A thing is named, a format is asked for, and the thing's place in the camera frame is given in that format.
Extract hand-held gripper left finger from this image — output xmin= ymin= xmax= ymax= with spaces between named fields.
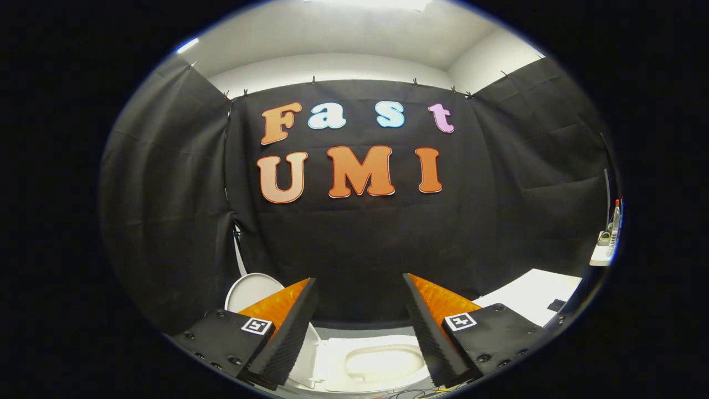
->
xmin=172 ymin=277 xmax=321 ymax=390

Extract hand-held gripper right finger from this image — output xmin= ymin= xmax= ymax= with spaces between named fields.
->
xmin=402 ymin=273 xmax=546 ymax=387

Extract white toilet bowl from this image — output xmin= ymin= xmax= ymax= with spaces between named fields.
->
xmin=316 ymin=334 xmax=433 ymax=394

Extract white stand pole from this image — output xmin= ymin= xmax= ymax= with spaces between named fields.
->
xmin=233 ymin=222 xmax=248 ymax=278

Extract white drawer cabinet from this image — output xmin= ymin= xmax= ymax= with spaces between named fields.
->
xmin=471 ymin=269 xmax=583 ymax=328

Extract black backdrop cloth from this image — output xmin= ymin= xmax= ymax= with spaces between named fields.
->
xmin=100 ymin=55 xmax=621 ymax=336

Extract white side table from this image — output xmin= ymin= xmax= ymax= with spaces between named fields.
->
xmin=589 ymin=244 xmax=615 ymax=267

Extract clear red-capped water bottle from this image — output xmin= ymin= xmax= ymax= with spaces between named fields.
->
xmin=609 ymin=199 xmax=622 ymax=258

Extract ceiling light panel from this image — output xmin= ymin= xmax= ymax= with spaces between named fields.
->
xmin=305 ymin=0 xmax=433 ymax=12

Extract floor cables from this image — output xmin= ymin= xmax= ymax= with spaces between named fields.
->
xmin=382 ymin=388 xmax=444 ymax=399

